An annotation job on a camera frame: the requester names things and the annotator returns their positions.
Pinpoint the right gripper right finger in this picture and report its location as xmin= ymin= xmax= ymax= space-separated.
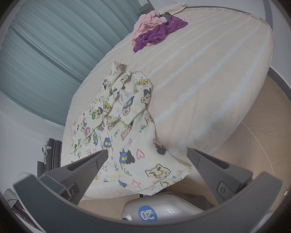
xmin=187 ymin=148 xmax=254 ymax=206

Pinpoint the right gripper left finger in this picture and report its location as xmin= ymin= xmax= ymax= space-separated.
xmin=39 ymin=150 xmax=109 ymax=204

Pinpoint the white printed pyjama top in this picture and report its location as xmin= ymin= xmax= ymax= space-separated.
xmin=61 ymin=61 xmax=192 ymax=196

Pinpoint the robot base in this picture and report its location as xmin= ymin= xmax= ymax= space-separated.
xmin=121 ymin=193 xmax=204 ymax=223

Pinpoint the bed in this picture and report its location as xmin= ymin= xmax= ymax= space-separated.
xmin=61 ymin=0 xmax=275 ymax=200

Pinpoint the blue-green curtain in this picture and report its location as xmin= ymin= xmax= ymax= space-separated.
xmin=0 ymin=23 xmax=85 ymax=127
xmin=11 ymin=0 xmax=146 ymax=82

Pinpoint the purple garment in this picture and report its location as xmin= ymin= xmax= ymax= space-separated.
xmin=133 ymin=17 xmax=188 ymax=53

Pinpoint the pink garment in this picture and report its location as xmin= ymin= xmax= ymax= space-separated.
xmin=132 ymin=11 xmax=169 ymax=47

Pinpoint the cream pillow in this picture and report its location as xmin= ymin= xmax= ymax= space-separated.
xmin=158 ymin=2 xmax=187 ymax=16

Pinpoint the grey bedside table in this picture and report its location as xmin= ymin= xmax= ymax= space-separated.
xmin=138 ymin=4 xmax=154 ymax=15

